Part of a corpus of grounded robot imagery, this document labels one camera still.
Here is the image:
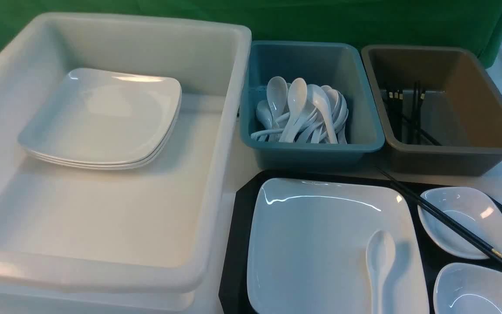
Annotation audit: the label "large white square plate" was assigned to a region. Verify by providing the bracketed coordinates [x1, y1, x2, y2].
[247, 177, 430, 314]

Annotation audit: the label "white spoon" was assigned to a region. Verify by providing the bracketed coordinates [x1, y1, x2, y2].
[279, 77, 308, 143]
[266, 76, 289, 129]
[365, 230, 396, 314]
[308, 84, 338, 144]

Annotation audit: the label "black chopstick pair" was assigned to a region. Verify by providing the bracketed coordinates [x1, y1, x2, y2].
[374, 164, 502, 266]

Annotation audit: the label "black serving tray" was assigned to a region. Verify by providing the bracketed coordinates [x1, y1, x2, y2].
[218, 170, 502, 314]

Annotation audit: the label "brown plastic bin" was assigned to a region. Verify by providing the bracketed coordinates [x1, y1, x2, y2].
[361, 44, 502, 176]

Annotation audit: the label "middle stacked white plate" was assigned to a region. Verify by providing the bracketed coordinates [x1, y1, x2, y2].
[20, 94, 183, 171]

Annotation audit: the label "large white plastic tub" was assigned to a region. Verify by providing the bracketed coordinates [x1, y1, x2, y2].
[0, 13, 252, 314]

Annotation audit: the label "teal plastic bin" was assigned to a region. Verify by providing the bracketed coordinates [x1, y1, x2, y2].
[239, 41, 385, 171]

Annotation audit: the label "white small bowl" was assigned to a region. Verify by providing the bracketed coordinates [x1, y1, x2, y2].
[418, 187, 502, 260]
[433, 263, 502, 314]

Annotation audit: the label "black chopsticks in bin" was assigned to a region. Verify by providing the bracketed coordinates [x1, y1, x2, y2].
[382, 80, 441, 146]

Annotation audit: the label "green cloth backdrop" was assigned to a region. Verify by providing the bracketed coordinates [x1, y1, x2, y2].
[0, 0, 502, 68]

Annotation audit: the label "top stacked white plate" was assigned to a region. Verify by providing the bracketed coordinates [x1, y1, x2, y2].
[17, 68, 183, 169]

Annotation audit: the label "stacked white plate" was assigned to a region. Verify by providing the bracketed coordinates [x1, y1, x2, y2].
[17, 68, 183, 169]
[27, 98, 182, 171]
[20, 94, 183, 171]

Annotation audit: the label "bottom stacked white plate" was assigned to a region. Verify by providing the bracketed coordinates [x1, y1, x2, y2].
[27, 98, 182, 171]

